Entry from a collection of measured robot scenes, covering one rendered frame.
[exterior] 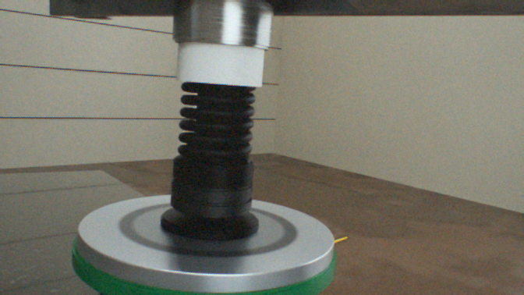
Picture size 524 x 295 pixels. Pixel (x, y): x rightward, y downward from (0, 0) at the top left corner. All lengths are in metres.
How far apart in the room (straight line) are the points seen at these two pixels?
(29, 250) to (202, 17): 0.30
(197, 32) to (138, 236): 0.16
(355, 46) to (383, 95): 0.74
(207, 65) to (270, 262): 0.15
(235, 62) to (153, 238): 0.15
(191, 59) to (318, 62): 6.19
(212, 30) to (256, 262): 0.17
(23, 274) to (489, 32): 5.14
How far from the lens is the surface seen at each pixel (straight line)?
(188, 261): 0.35
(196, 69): 0.38
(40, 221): 0.63
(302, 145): 6.70
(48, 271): 0.49
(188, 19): 0.38
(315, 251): 0.38
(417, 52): 5.72
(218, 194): 0.38
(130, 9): 0.52
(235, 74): 0.37
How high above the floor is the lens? 1.05
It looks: 8 degrees down
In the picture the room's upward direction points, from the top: 5 degrees clockwise
